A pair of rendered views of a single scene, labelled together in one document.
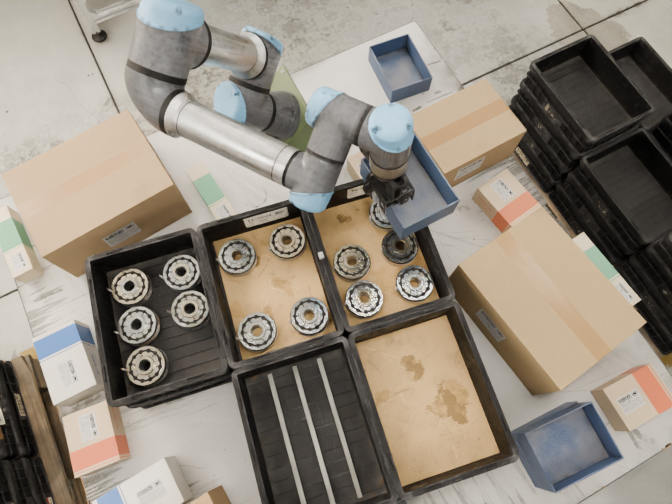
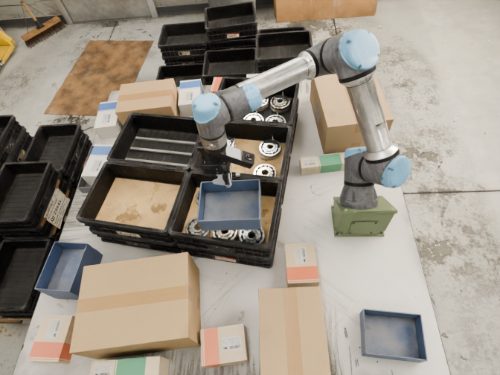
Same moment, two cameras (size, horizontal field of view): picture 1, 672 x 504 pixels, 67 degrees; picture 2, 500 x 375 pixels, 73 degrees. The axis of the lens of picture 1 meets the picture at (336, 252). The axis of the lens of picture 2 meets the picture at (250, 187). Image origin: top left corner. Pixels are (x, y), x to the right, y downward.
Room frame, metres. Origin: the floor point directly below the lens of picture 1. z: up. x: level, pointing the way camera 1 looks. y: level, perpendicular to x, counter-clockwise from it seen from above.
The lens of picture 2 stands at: (0.94, -0.58, 2.07)
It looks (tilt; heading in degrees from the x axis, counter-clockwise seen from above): 57 degrees down; 127
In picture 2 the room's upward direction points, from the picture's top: 10 degrees counter-clockwise
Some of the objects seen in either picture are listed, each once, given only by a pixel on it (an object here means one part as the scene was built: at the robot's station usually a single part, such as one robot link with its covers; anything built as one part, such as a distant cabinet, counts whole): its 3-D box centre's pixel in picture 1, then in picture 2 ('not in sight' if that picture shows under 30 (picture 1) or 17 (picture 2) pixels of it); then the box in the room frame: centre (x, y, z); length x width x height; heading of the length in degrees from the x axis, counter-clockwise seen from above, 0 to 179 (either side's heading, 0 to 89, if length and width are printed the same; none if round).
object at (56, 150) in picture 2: not in sight; (64, 162); (-1.02, -0.04, 0.31); 0.40 x 0.30 x 0.34; 117
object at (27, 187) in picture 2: not in sight; (38, 209); (-0.84, -0.40, 0.37); 0.40 x 0.30 x 0.45; 117
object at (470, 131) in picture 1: (459, 138); (292, 336); (0.87, -0.40, 0.78); 0.30 x 0.22 x 0.16; 119
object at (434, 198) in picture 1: (407, 186); (230, 204); (0.54, -0.17, 1.11); 0.20 x 0.15 x 0.07; 28
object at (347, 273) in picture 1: (351, 261); not in sight; (0.43, -0.04, 0.86); 0.10 x 0.10 x 0.01
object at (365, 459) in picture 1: (312, 433); (161, 147); (-0.02, 0.06, 0.87); 0.40 x 0.30 x 0.11; 17
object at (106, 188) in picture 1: (102, 194); (347, 108); (0.67, 0.71, 0.80); 0.40 x 0.30 x 0.20; 123
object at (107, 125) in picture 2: not in sight; (111, 119); (-0.51, 0.17, 0.75); 0.20 x 0.12 x 0.09; 123
